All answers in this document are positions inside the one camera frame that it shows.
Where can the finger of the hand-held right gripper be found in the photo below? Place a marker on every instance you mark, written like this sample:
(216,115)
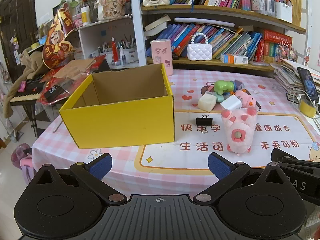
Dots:
(287,158)

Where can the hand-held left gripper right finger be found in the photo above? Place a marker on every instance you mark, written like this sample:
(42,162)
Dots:
(220,166)

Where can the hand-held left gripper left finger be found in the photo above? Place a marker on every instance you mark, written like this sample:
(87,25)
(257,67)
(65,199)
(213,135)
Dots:
(101,166)

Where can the large pink plush pig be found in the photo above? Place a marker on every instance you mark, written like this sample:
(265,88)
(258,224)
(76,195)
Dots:
(240,127)

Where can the yellow cardboard box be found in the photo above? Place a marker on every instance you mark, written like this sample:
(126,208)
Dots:
(120,122)

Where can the black binder clip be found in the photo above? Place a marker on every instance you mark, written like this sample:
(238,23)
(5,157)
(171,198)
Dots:
(203,121)

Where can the white charger cube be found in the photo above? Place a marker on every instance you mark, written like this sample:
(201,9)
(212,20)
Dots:
(231,103)

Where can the cream square foam block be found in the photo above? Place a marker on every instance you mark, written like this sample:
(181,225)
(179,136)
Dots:
(207,102)

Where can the mint green stapler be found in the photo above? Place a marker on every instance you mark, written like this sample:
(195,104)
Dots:
(220,97)

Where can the small pink plush toy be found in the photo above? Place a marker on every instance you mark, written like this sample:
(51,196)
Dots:
(246,97)

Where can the green plastic toy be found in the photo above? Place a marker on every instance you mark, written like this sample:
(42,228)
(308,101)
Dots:
(222,85)

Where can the purple small toy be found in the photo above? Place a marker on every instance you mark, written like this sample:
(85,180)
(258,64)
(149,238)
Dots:
(240,84)

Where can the yellow tape roll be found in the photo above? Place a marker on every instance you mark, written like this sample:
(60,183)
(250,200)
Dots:
(307,108)

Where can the black smartphone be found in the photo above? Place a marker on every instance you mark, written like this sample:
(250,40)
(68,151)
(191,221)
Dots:
(308,85)

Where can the pink fabric bag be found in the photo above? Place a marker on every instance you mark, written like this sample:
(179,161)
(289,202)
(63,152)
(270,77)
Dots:
(22,155)

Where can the stack of paper booklets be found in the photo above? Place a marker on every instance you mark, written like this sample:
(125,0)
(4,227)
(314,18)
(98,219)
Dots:
(285,77)

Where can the black plastic packet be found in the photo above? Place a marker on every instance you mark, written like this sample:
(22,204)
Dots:
(53,91)

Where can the brown cardboard sheet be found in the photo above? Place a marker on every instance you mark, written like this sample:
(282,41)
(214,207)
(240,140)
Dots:
(75,67)

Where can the electronic keyboard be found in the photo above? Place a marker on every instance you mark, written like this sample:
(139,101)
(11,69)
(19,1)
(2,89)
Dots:
(27,92)

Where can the colourful spiky ornament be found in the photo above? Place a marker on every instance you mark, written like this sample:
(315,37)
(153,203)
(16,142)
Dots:
(287,52)

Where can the orange and white carton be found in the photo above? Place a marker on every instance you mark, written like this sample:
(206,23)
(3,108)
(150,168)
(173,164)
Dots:
(233,59)

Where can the red book set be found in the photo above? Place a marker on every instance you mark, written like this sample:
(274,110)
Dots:
(272,47)

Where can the red doll figure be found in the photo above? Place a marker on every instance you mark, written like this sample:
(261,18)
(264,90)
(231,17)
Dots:
(115,52)

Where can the white desktop pen organizer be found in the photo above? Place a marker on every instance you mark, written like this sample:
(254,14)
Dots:
(130,55)

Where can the brown cloth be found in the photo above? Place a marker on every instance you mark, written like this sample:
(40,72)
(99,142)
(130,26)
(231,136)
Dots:
(30,65)

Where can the row of blue paperback books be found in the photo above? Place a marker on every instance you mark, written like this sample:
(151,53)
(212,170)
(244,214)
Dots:
(225,42)

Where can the pink cylinder container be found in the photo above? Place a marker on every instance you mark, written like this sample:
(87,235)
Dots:
(161,55)

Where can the red fortune god decoration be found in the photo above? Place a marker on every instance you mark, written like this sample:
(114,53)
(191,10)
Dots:
(56,45)

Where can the white shelf unit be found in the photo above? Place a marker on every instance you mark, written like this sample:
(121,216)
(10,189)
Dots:
(100,33)

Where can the white paper roll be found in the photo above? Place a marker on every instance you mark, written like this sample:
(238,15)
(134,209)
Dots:
(203,22)

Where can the white pen holder box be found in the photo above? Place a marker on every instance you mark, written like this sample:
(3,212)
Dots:
(283,12)

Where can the white jar yellow label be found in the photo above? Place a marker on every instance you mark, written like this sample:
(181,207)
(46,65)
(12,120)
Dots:
(85,17)

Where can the stack of grey books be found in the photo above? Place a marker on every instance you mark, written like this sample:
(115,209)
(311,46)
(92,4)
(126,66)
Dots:
(156,26)

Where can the pink pen holder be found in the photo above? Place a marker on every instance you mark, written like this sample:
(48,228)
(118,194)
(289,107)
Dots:
(257,6)

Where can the rabbit figurine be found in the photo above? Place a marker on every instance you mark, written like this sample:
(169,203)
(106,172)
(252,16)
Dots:
(110,5)

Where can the cartoon wall sticker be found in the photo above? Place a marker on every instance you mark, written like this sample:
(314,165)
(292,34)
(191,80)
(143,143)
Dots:
(307,57)

